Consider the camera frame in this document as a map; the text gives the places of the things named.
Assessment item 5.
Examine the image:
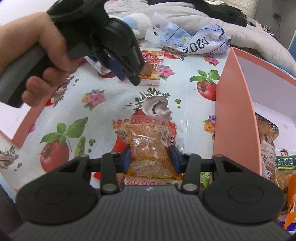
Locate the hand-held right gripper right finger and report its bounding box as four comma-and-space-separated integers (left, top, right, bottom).
168, 145, 238, 194

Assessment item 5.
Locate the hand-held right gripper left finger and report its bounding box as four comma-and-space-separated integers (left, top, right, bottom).
57, 144, 131, 194

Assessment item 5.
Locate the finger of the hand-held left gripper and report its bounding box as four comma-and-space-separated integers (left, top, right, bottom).
107, 58, 127, 81
125, 66, 142, 87

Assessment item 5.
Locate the red label brown strip packet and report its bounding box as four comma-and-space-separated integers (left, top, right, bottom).
137, 49, 165, 86

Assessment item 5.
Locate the red bordered clear snack packet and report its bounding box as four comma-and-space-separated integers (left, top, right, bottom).
112, 118, 184, 187

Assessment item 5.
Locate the orange cardboard box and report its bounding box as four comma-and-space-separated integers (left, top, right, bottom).
213, 47, 296, 237

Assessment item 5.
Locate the clear packet of tan snacks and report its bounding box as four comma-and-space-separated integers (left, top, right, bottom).
254, 113, 280, 149

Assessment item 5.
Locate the green label snack packet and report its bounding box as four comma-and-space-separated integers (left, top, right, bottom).
260, 139, 296, 183

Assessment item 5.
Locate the orange snack packet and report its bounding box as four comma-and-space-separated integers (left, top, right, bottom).
282, 174, 296, 235

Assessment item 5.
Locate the person's left forearm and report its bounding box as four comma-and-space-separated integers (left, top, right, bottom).
0, 22, 15, 73

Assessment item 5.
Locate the person's left hand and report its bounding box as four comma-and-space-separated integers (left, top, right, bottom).
13, 10, 80, 108

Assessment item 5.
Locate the white spray bottle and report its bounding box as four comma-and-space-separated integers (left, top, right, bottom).
84, 54, 116, 76

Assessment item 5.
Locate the floral printed tablecloth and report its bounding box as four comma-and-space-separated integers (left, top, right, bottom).
0, 39, 222, 195

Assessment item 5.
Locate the white and blue plush toy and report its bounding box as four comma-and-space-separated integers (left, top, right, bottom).
120, 13, 151, 39

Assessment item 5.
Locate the crumpled blue white plastic bag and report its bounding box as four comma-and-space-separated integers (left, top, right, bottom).
145, 12, 232, 54

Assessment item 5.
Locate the black clothing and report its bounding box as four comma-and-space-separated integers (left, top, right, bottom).
147, 0, 248, 27

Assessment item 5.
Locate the orange box lid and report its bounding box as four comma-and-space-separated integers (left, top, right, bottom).
0, 91, 52, 147

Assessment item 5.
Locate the grey quilt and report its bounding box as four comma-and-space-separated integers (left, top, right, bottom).
102, 0, 296, 77

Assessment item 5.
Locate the cream padded headboard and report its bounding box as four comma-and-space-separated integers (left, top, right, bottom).
231, 0, 258, 18

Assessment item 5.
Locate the row of small bottles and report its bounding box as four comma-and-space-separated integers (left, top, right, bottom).
262, 23, 278, 36

